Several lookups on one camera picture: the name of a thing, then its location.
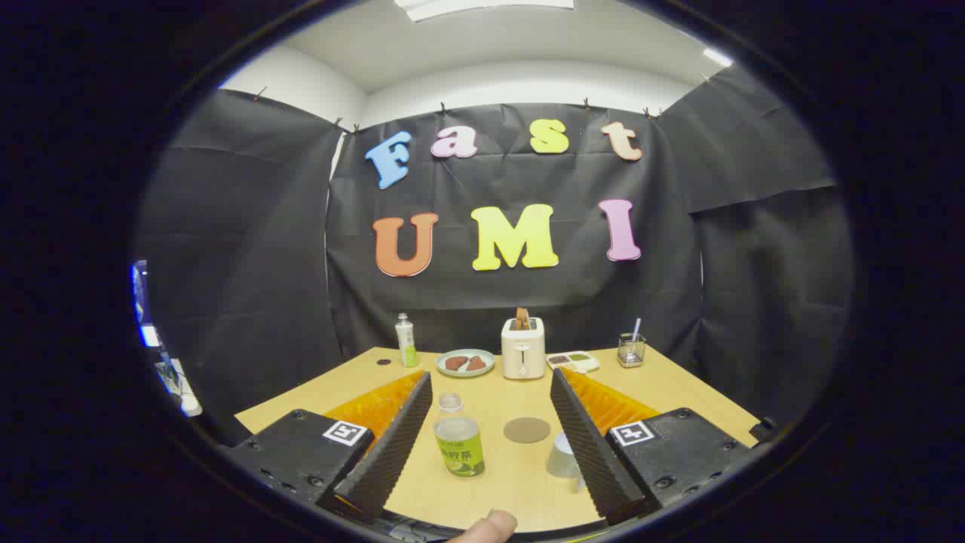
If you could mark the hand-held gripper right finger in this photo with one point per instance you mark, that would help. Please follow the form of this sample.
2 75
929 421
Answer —
592 445

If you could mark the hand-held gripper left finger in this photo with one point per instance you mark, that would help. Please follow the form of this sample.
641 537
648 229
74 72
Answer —
392 445

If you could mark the pale blue cup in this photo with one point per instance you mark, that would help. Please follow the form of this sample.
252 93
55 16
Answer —
562 456

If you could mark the round brown coaster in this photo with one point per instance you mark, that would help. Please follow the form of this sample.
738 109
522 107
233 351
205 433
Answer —
526 430

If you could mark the green label juice bottle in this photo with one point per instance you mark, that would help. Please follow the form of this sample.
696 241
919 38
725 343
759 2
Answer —
460 446

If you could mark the small white green bottle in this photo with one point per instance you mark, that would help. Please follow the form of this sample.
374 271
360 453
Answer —
407 343

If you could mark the wooden table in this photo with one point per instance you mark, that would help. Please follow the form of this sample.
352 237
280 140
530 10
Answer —
520 490

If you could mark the white divided snack tray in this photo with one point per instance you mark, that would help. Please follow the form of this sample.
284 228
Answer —
573 362

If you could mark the clear glass tumbler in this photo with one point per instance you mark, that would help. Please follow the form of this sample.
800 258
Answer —
632 354

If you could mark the pale green plate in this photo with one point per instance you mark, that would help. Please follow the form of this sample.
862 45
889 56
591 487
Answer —
466 372

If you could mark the brown meat piece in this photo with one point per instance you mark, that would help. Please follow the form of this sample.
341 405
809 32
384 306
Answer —
455 363
476 363

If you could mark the white toaster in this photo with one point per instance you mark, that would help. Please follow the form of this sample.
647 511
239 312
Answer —
523 354

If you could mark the brown toast slice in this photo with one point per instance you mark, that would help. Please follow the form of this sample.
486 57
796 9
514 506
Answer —
522 317

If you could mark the white object beside table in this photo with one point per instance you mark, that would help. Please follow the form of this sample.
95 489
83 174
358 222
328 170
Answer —
181 388

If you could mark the blue lit screen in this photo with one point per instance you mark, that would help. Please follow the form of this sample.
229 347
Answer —
140 298

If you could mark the small ceiling light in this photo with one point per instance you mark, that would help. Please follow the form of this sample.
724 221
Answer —
717 56

